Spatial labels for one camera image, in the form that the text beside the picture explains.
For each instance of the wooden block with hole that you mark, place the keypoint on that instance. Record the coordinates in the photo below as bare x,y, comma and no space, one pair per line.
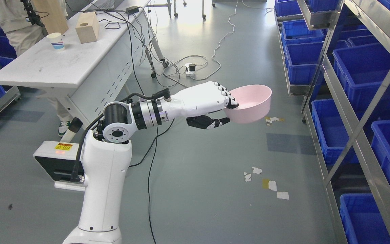
87,27

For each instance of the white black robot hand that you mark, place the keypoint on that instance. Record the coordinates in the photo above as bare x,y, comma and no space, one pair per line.
195,102

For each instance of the white power strip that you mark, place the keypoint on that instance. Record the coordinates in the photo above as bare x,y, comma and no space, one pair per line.
190,69

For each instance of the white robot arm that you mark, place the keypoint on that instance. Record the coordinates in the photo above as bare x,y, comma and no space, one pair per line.
105,159

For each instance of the white grey table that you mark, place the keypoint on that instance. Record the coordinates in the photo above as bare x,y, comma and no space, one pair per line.
83,77

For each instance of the paper cup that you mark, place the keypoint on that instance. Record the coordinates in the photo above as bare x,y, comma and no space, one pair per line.
56,41

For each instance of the pink plastic bowl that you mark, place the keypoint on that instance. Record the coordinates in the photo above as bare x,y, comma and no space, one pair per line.
254,103

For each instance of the steel shelf rack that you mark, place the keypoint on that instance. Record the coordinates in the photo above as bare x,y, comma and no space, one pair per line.
336,55

